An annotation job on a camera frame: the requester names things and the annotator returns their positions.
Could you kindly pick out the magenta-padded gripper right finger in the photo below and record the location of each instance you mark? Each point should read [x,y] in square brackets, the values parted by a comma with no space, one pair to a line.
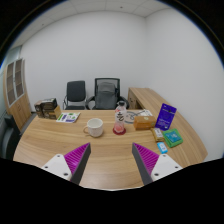
[146,161]

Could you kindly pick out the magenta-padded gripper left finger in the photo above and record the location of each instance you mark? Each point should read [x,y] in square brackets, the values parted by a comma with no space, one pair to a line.
[78,160]

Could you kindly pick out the clear bottle with pink drink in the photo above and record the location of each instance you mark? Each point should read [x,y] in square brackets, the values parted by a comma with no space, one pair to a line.
[120,118]

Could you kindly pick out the small blue box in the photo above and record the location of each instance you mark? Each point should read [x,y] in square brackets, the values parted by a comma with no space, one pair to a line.
[162,147]

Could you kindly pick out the small yellow-brown box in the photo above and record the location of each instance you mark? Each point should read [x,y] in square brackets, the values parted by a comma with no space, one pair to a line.
[157,134]

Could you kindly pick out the white mug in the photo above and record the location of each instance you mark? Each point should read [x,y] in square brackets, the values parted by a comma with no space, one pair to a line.
[95,128]

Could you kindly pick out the orange-brown box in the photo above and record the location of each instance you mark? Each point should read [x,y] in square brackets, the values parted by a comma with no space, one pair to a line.
[144,123]

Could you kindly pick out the flat round red coaster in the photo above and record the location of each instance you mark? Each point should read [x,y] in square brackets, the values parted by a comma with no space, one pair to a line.
[119,133]

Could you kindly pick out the white and green leaflet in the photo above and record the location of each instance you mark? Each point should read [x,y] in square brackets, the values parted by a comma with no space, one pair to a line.
[68,117]

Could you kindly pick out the purple pouch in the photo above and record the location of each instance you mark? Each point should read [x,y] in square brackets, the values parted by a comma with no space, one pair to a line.
[165,116]

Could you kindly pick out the white paper sheet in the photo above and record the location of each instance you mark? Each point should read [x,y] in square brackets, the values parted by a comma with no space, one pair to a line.
[145,112]

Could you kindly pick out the tan cardboard box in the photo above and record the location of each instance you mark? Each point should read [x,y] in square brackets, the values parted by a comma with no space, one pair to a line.
[55,113]

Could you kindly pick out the black cardboard box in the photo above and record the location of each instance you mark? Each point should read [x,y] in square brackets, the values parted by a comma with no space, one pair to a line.
[46,103]

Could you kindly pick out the black visitor chair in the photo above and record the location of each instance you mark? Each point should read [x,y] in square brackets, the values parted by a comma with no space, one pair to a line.
[76,90]

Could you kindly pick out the grey backpack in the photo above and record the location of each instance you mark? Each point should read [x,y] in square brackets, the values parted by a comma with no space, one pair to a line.
[106,96]

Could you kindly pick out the dark armchair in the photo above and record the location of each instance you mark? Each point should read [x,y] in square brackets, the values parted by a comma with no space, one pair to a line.
[9,138]

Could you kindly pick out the black mesh office chair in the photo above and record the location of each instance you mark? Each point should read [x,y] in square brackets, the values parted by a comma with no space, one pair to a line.
[118,85]

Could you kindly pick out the wooden shelf cabinet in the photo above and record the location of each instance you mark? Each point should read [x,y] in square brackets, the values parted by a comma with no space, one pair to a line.
[16,96]

